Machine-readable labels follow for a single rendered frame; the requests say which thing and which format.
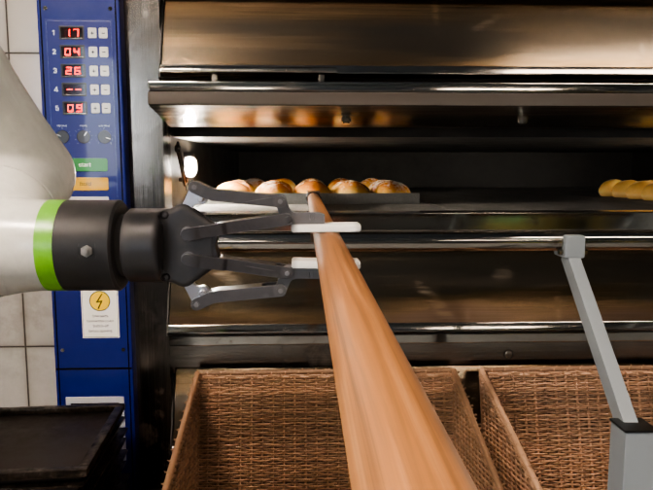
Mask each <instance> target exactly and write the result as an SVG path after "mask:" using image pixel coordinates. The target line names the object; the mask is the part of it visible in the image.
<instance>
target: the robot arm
mask: <svg viewBox="0 0 653 490"><path fill-rule="evenodd" d="M75 184H76V168H75V164H74V161H73V159H72V157H71V155H70V153H69V152H68V150H67V149H66V148H65V146H64V145H63V143H62V142H61V141H60V139H59V138H58V137H57V135H56V134H55V132H54V131H53V129H52V128H51V126H50V125H49V123H48V122H47V121H46V119H45V118H44V116H43V115H42V113H41V112H40V110H39V109H38V107H37V106H36V104H35V103H34V101H33V99H32V98H31V96H30V95H29V93H28V92H27V90H26V88H25V87H24V85H23V83H22V82H21V80H20V78H19V77H18V75H17V73H16V71H15V69H14V68H13V66H12V64H11V62H10V61H9V59H8V58H7V56H6V55H5V53H4V51H3V49H2V48H1V46H0V298H1V297H5V296H10V295H15V294H21V293H29V292H40V291H121V290H122V289H123V288H124V287H125V286H126V285H127V283H128V281H130V282H170V283H174V284H176V285H178V286H180V287H185V289H186V291H187V293H188V295H189V297H190V299H191V303H190V307H191V308H192V309H193V310H199V309H202V308H204V307H206V306H208V305H210V304H212V303H216V302H226V301H236V300H246V299H257V298H276V297H282V296H284V295H285V294H286V292H287V289H288V286H289V284H290V282H291V281H292V280H293V279H320V276H319V270H318V264H317V258H292V264H290V263H289V264H287V263H280V262H268V261H261V260H255V259H248V258H241V257H234V256H230V255H226V254H220V250H219V246H218V241H219V237H220V235H226V234H231V233H236V232H243V231H250V230H257V229H264V228H275V227H282V226H290V225H292V232H354V231H360V230H361V225H360V224H359V223H358V222H345V223H325V214H324V213H321V212H294V211H293V210H292V209H291V208H290V206H289V204H288V202H287V199H286V197H285V196H284V195H282V194H275V193H265V192H245V191H236V190H225V189H215V188H213V187H211V186H209V185H207V184H205V183H203V182H200V181H193V182H190V183H189V186H188V188H189V191H188V194H187V196H186V198H185V200H184V202H183V203H181V204H178V205H176V206H174V207H172V208H131V209H129V210H128V208H127V206H126V204H125V203H124V202H123V201H122V200H69V199H70V197H71V195H72V193H73V189H74V187H75ZM208 200H211V201H218V202H228V203H239V204H249V205H259V206H269V207H276V208H277V210H278V213H276V214H269V215H262V216H255V217H250V218H243V219H236V220H229V221H220V222H213V221H212V220H210V219H209V218H208V217H206V216H205V215H203V214H202V213H201V212H199V211H198V210H196V209H195V208H194V207H193V206H194V205H195V204H204V203H206V202H207V201H208ZM212 269H215V270H227V271H234V272H241V273H248V274H254V275H261V276H268V277H275V278H278V281H274V282H264V283H254V284H244V285H233V286H222V287H216V288H212V289H210V288H209V287H208V286H207V285H197V284H196V283H195V281H197V280H198V279H199V278H201V277H202V276H204V275H205V274H206V273H208V272H209V271H210V270H212Z"/></svg>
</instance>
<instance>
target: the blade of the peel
mask: <svg viewBox="0 0 653 490"><path fill-rule="evenodd" d="M275 194H282V195H284V196H285V197H286V199H287V202H288V204H307V200H306V195H307V193H275ZM321 200H322V202H323V204H420V193H419V192H379V193H321ZM205 204H239V203H228V202H218V201H211V200H208V201H207V202H206V203H205Z"/></svg>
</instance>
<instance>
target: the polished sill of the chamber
mask: <svg viewBox="0 0 653 490"><path fill-rule="evenodd" d="M199 212H201V213H202V214H203V215H205V216H206V217H208V218H209V219H210V220H212V221H213V222H220V221H229V220H236V219H243V218H250V217H255V216H262V215H269V214H276V213H278V211H199ZM328 213H329V215H330V217H331V219H332V220H333V222H334V223H345V222H358V223H359V224H360V225H361V230H360V231H515V230H653V210H460V211H328ZM263 231H292V225H290V226H282V227H270V228H264V229H257V230H250V231H243V232H263Z"/></svg>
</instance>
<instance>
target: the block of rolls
mask: <svg viewBox="0 0 653 490"><path fill-rule="evenodd" d="M599 194H600V195H601V196H614V197H626V198H628V199H643V200H649V201H653V180H648V181H646V180H645V181H635V180H625V181H621V180H617V179H611V180H607V181H605V182H604V183H602V184H601V186H600V188H599Z"/></svg>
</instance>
